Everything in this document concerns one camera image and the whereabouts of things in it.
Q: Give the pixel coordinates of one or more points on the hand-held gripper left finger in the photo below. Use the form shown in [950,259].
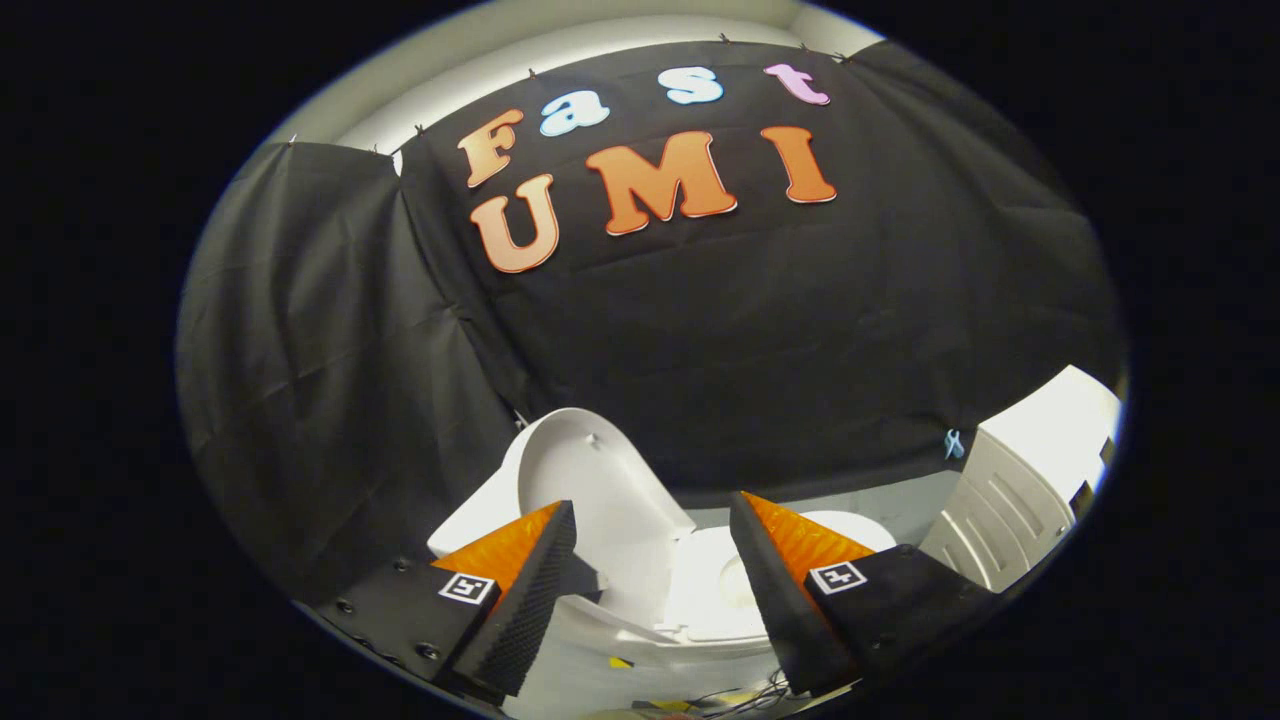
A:
[530,610]

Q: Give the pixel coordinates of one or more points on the black backdrop cloth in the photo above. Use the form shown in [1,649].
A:
[750,330]

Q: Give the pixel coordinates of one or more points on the white toilet seat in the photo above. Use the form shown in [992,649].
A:
[850,527]

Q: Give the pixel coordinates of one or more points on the small blue ribbon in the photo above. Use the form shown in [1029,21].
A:
[954,445]

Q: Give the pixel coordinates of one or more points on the white panelled cabinet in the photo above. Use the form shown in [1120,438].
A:
[1030,470]

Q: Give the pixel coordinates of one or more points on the yellow black floor tape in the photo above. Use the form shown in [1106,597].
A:
[620,662]

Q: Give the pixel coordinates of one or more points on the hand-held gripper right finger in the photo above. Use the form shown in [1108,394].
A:
[775,600]

